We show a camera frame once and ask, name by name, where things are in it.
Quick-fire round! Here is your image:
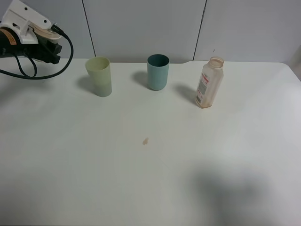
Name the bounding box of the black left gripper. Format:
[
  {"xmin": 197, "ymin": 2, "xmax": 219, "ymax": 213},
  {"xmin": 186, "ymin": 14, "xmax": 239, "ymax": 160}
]
[{"xmin": 0, "ymin": 27, "xmax": 62, "ymax": 64}]

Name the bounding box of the clear plastic drink bottle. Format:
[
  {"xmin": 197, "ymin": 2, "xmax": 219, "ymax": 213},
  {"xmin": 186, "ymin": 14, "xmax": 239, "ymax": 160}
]
[{"xmin": 195, "ymin": 56, "xmax": 224, "ymax": 108}]

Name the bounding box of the blue sleeved clear cup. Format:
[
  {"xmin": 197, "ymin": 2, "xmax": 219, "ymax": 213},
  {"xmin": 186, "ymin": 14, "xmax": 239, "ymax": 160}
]
[{"xmin": 30, "ymin": 23, "xmax": 61, "ymax": 44}]

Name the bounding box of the pale yellow plastic cup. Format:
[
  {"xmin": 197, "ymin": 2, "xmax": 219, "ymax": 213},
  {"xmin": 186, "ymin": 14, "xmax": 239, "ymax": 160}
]
[{"xmin": 85, "ymin": 56, "xmax": 112, "ymax": 97}]

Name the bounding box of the teal plastic cup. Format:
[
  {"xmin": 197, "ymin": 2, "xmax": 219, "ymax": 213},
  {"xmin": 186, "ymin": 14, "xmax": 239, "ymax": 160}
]
[{"xmin": 147, "ymin": 54, "xmax": 170, "ymax": 91}]

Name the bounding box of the brown drink spill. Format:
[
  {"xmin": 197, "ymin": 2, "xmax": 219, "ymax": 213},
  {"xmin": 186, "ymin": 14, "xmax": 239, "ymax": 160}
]
[{"xmin": 143, "ymin": 137, "xmax": 149, "ymax": 145}]

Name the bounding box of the black left camera cable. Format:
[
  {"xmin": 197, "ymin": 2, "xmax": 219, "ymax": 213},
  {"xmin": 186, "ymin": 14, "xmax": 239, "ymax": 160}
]
[{"xmin": 0, "ymin": 23, "xmax": 74, "ymax": 80}]

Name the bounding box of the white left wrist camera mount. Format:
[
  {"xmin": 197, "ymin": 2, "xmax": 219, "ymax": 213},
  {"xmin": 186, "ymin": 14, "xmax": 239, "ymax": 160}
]
[{"xmin": 0, "ymin": 0, "xmax": 53, "ymax": 45}]

